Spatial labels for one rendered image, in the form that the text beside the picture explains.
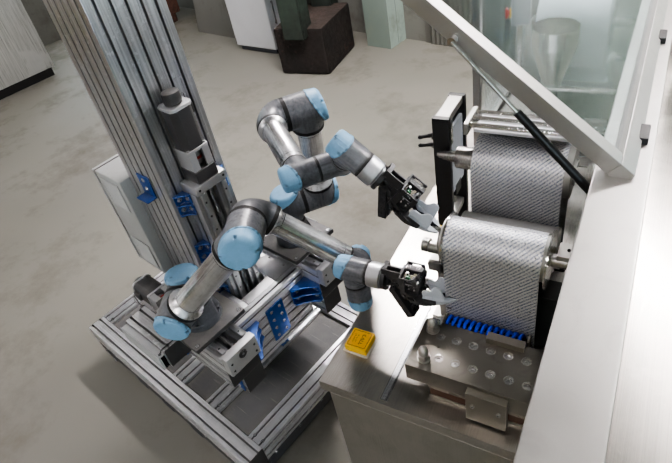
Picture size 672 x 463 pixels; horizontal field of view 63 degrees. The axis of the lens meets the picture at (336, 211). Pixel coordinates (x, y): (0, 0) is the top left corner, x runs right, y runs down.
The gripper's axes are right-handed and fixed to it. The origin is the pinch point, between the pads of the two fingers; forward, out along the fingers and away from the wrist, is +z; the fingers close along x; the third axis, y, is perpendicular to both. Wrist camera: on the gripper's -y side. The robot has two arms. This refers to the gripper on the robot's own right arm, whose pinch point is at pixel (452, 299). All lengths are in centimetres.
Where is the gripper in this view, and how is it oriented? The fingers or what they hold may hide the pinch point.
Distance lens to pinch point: 152.4
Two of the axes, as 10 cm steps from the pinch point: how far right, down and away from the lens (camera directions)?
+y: -1.7, -7.7, -6.1
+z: 8.7, 1.7, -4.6
